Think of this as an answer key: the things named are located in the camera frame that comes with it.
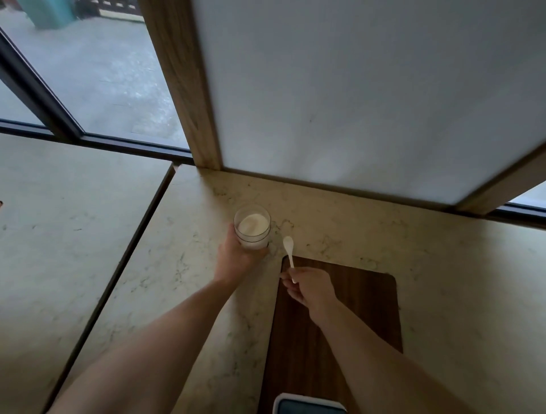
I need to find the wooden window post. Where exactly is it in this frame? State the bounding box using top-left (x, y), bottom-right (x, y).
top-left (137, 0), bottom-right (223, 171)

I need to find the person's left hand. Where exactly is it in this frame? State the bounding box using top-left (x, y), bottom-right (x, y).
top-left (213, 223), bottom-right (270, 287)

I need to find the dark wooden cutting board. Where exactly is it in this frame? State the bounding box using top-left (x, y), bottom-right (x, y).
top-left (257, 255), bottom-right (404, 414)

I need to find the teal bin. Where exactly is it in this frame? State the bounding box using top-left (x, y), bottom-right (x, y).
top-left (16, 0), bottom-right (78, 30)

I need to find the person's right hand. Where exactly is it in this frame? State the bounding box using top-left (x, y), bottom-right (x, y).
top-left (280, 267), bottom-right (340, 321)

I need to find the wooden frame rail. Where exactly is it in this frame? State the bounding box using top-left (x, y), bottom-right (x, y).
top-left (454, 143), bottom-right (546, 216)

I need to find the white container with teal lid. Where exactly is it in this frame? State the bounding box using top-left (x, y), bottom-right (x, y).
top-left (273, 393), bottom-right (348, 414)

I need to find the white plastic spoon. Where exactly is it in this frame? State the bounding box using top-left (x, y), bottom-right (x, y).
top-left (283, 236), bottom-right (298, 284)

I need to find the glass jar with white powder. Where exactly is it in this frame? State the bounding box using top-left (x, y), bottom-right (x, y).
top-left (233, 204), bottom-right (272, 251)

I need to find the person's left forearm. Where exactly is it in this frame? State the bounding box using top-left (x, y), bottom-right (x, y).
top-left (47, 276), bottom-right (240, 414)

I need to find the person's right forearm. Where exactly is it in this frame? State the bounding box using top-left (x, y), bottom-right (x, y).
top-left (308, 299), bottom-right (474, 414)

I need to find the black window frame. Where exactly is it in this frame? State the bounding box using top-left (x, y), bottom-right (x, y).
top-left (0, 29), bottom-right (195, 165)

